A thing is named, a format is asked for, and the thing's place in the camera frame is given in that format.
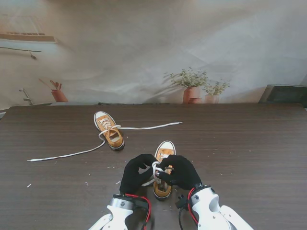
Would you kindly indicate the printed kitchen backdrop cloth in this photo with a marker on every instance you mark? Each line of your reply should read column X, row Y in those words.
column 144, row 48

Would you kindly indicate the yellow canvas sneaker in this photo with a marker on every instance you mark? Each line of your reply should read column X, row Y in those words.
column 112, row 141
column 166, row 145

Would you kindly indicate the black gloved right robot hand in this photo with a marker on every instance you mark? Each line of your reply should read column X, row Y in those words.
column 185, row 172

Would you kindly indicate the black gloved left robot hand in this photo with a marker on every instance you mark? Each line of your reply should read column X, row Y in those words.
column 130, row 177

